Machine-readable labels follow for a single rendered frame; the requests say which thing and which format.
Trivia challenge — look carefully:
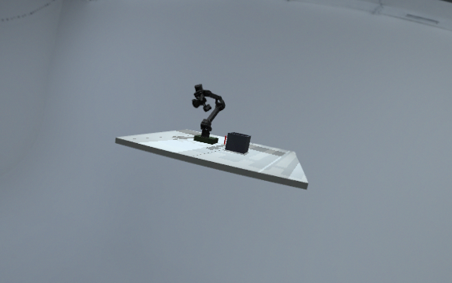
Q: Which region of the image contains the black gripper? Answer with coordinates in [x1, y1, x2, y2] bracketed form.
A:
[194, 90, 211, 112]

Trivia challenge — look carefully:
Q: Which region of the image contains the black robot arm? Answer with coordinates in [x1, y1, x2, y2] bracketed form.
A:
[192, 84, 226, 138]

